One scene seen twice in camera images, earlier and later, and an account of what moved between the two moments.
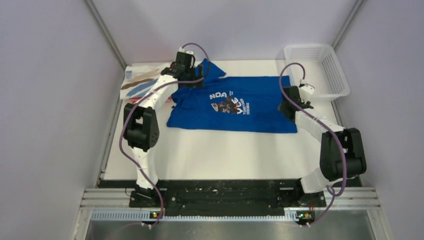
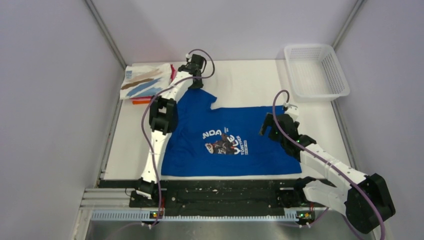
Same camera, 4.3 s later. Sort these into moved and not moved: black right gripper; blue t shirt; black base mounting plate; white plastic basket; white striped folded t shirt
Moved: blue t shirt; black right gripper
Not moved: black base mounting plate; white striped folded t shirt; white plastic basket
